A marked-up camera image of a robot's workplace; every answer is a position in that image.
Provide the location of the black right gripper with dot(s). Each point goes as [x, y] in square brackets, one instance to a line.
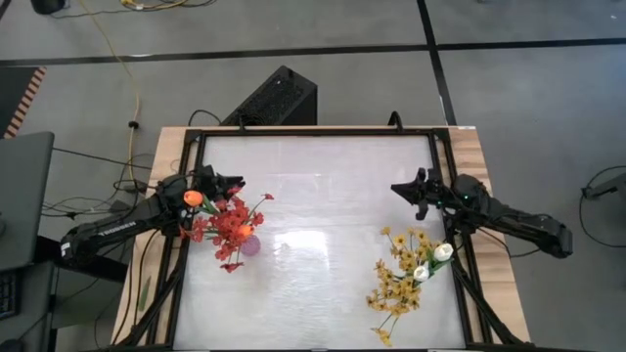
[433, 188]

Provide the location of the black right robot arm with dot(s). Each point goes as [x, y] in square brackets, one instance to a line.
[518, 227]

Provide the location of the black round bin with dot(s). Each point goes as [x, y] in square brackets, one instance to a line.
[48, 5]

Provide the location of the dark keyboard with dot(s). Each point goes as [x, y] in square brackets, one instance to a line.
[7, 295]

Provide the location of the black computer tower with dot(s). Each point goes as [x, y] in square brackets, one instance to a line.
[286, 93]

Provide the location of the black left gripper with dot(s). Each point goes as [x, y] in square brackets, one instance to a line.
[208, 180]

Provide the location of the grey desk top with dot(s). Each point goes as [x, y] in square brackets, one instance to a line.
[24, 195]

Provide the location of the red artificial flower bunch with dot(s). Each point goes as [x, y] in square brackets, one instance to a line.
[230, 225]

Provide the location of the black aluminium frame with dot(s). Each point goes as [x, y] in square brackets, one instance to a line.
[313, 131]

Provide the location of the grey stand leg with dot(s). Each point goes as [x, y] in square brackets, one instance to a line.
[609, 186]

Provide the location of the black desk beam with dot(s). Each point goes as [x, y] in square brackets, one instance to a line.
[78, 266]

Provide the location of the orange artificial tulip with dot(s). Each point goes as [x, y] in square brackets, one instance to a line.
[245, 230]
[193, 198]

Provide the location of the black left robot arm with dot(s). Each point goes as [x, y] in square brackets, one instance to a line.
[117, 227]

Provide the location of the white table mat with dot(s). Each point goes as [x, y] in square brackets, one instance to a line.
[313, 195]

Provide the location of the purple glass vase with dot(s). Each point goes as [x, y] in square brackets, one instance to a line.
[251, 245]

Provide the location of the loose green leaf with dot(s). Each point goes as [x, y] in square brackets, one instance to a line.
[145, 293]

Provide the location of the yellow artificial flower bunch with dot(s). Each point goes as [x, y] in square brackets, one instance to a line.
[406, 249]
[396, 295]

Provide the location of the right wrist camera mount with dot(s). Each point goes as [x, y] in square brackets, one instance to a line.
[421, 210]

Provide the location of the black mat striped edge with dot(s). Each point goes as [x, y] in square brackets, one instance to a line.
[14, 93]

